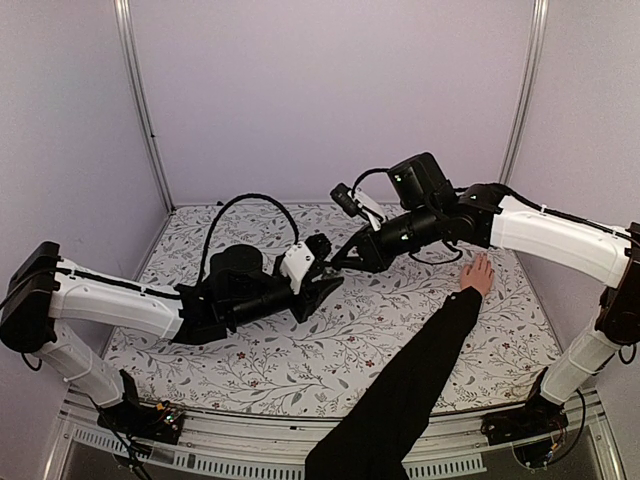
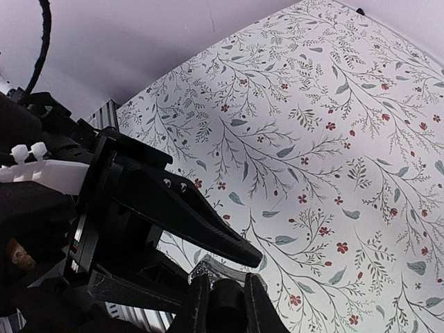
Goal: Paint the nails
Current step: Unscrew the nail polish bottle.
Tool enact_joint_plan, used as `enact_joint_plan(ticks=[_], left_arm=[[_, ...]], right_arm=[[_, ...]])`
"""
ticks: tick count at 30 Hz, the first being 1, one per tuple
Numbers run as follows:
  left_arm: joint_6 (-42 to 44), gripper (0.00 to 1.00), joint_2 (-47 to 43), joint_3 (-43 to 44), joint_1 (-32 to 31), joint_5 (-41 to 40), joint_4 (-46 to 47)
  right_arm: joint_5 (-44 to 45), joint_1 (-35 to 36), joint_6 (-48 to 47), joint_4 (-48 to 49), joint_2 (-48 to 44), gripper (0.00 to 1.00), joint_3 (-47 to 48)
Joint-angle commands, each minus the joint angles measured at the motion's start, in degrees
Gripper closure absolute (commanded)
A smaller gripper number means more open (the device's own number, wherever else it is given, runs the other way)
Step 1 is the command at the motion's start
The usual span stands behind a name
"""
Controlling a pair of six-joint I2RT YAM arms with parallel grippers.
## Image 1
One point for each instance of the person's bare hand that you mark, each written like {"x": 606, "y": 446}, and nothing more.
{"x": 479, "y": 275}

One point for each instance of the right aluminium frame post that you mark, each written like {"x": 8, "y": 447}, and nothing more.
{"x": 532, "y": 60}

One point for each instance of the floral patterned table mat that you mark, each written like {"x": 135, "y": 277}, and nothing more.
{"x": 321, "y": 368}

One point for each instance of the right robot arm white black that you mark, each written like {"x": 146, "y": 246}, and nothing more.
{"x": 495, "y": 216}

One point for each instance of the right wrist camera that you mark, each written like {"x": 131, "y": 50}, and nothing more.
{"x": 355, "y": 202}

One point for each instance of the left aluminium frame post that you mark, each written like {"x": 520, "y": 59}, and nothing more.
{"x": 125, "y": 28}

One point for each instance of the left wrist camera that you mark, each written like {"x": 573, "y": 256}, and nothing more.
{"x": 299, "y": 259}

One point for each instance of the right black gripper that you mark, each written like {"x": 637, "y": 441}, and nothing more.
{"x": 372, "y": 257}

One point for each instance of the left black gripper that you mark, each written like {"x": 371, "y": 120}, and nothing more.
{"x": 314, "y": 293}

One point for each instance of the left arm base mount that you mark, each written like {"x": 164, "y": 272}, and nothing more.
{"x": 162, "y": 422}

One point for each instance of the black sleeved forearm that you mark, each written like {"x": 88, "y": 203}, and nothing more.
{"x": 380, "y": 430}

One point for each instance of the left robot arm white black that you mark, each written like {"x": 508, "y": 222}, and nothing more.
{"x": 48, "y": 290}

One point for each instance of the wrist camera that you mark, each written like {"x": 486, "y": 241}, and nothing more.
{"x": 299, "y": 259}
{"x": 355, "y": 202}

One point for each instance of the aluminium frame post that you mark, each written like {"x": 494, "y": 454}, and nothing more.
{"x": 125, "y": 28}
{"x": 532, "y": 60}

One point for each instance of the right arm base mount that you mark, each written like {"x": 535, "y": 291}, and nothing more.
{"x": 537, "y": 416}

